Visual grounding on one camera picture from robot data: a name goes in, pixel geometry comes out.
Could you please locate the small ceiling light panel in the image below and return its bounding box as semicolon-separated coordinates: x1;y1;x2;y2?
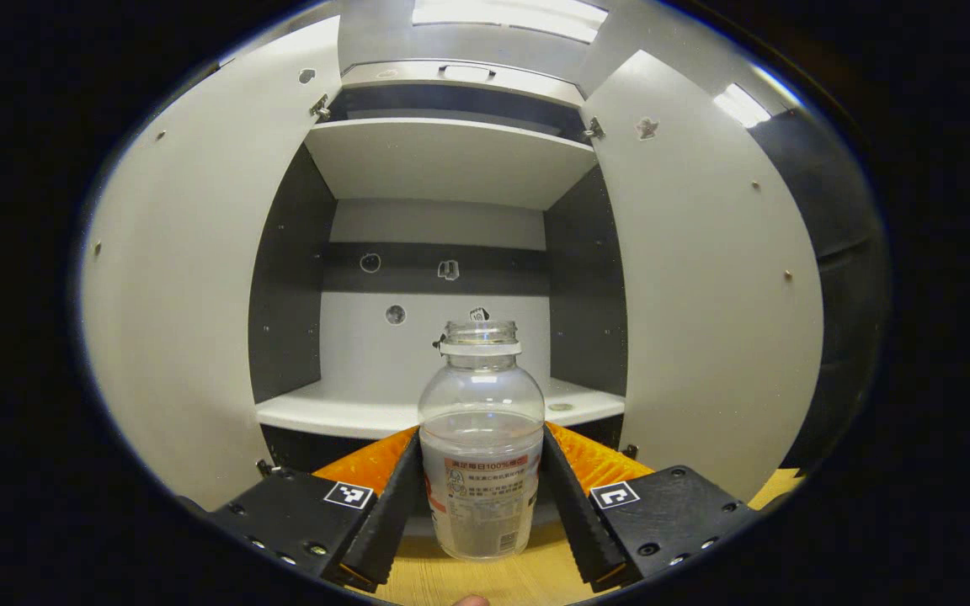
712;82;773;130

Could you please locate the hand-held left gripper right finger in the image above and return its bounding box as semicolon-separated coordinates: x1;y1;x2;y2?
541;421;759;592

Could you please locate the black backdrop cloth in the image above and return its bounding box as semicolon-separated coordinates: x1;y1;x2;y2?
750;109;887;474

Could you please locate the clear plastic bottle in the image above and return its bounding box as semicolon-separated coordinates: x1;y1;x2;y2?
418;320;546;561

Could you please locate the white and grey cabinet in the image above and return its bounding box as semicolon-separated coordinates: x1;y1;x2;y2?
248;59;629;474

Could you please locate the large ceiling light panel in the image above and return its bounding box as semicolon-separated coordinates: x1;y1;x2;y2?
412;0;609;44

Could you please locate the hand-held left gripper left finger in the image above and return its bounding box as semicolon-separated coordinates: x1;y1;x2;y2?
209;425;425;592

